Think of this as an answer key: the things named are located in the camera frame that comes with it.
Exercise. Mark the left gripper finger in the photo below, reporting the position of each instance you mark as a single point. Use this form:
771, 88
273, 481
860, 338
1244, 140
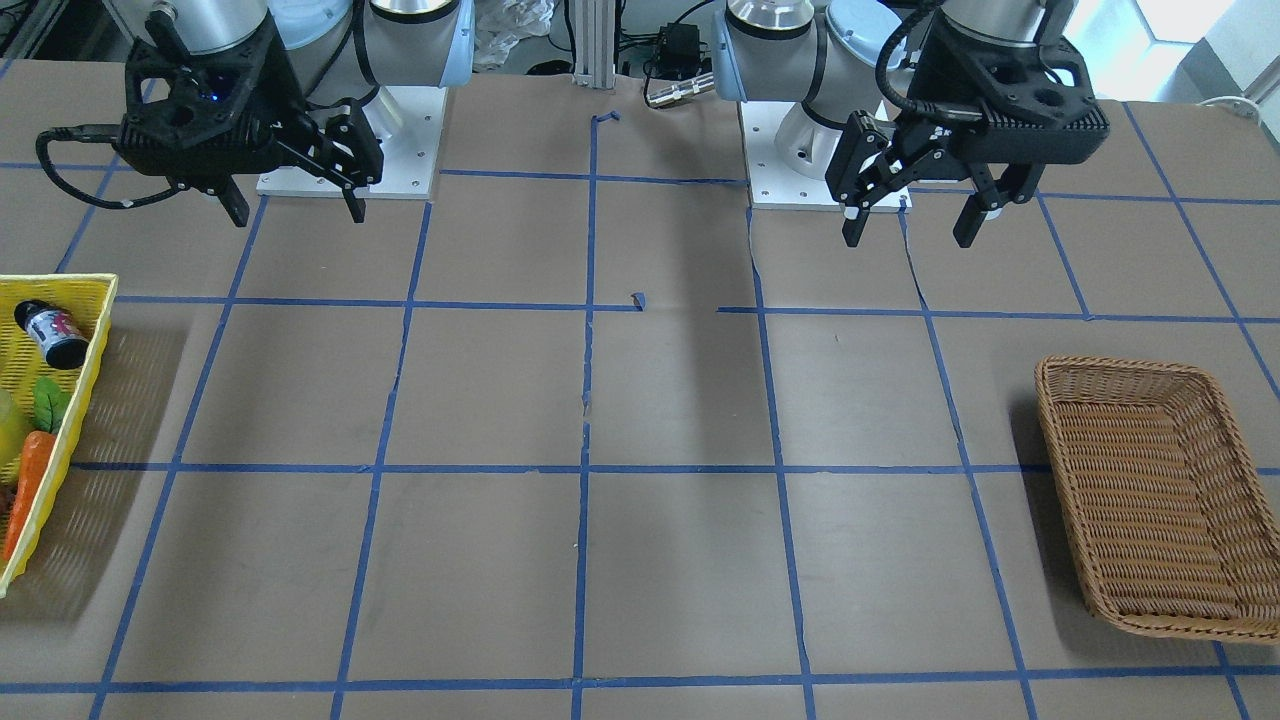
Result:
974, 214
855, 221

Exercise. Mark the aluminium profile post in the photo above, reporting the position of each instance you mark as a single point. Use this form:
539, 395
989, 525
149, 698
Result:
594, 27

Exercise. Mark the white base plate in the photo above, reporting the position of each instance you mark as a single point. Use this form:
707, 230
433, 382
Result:
409, 122
787, 154

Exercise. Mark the crumpled white plastic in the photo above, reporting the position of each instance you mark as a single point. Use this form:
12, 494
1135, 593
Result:
501, 25

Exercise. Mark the yellow woven basket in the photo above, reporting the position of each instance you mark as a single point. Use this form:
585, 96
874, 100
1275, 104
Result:
56, 401

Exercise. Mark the black power adapter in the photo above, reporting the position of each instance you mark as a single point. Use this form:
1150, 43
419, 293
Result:
677, 53

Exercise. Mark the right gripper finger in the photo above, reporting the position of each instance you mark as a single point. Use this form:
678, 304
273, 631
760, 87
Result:
355, 204
232, 201

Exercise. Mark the brown wicker basket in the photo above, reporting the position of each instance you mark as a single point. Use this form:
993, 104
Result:
1168, 525

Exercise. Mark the orange toy carrot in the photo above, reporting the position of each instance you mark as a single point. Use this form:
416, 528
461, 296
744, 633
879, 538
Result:
34, 459

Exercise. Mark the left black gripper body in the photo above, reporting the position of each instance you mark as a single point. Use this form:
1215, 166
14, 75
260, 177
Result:
926, 75

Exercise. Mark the small black white bottle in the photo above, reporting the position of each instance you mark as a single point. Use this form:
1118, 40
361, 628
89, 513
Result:
58, 339

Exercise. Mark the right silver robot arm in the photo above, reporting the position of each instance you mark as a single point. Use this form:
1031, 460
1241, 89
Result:
313, 98

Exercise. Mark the silver metal connector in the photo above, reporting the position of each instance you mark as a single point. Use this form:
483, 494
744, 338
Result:
673, 94

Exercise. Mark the yellow green toy fruit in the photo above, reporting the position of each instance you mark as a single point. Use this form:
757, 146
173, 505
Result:
15, 427

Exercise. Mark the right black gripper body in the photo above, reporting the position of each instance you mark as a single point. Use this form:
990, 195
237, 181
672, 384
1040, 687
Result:
283, 88

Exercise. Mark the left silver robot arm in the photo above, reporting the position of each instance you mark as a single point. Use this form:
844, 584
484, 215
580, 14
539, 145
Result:
790, 51

